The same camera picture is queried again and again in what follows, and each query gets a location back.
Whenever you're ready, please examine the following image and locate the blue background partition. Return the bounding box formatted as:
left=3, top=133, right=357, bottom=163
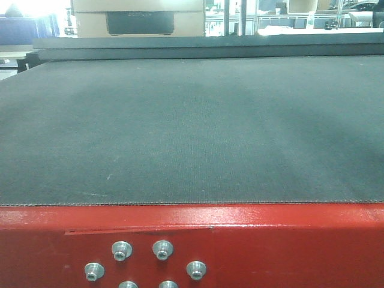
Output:
left=1, top=14, right=60, bottom=45

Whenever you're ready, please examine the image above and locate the steel frame bolt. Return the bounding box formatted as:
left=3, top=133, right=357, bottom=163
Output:
left=186, top=260, right=207, bottom=281
left=84, top=262, right=105, bottom=282
left=112, top=241, right=133, bottom=262
left=118, top=281, right=138, bottom=288
left=152, top=240, right=174, bottom=261
left=158, top=280, right=179, bottom=288

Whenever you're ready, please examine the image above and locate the steel frame bolt upper left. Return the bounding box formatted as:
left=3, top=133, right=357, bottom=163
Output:
left=112, top=241, right=133, bottom=262

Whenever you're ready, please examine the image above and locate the beige cardboard box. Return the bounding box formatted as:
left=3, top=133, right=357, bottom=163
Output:
left=71, top=0, right=205, bottom=38

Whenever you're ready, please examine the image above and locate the steel frame bolt far left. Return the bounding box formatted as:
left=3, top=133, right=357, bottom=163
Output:
left=84, top=262, right=105, bottom=282

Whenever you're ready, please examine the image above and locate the steel frame bolt lower left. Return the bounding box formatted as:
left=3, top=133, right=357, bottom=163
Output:
left=118, top=281, right=138, bottom=288

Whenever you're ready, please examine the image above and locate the red conveyor frame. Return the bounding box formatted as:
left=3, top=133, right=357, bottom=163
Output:
left=1, top=203, right=383, bottom=287

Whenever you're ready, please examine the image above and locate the grey conveyor belt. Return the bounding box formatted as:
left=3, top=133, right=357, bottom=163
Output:
left=1, top=56, right=383, bottom=206

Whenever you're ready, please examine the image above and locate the steel frame bolt lower right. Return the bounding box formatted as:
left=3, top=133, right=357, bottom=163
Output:
left=158, top=280, right=179, bottom=288

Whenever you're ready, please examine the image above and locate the steel frame bolt far right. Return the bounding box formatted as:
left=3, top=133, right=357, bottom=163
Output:
left=186, top=260, right=207, bottom=281

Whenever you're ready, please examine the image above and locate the white background table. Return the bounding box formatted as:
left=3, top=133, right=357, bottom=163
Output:
left=257, top=26, right=383, bottom=36

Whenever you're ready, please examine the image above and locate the steel frame bolt upper right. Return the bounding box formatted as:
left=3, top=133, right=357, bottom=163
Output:
left=152, top=240, right=174, bottom=261

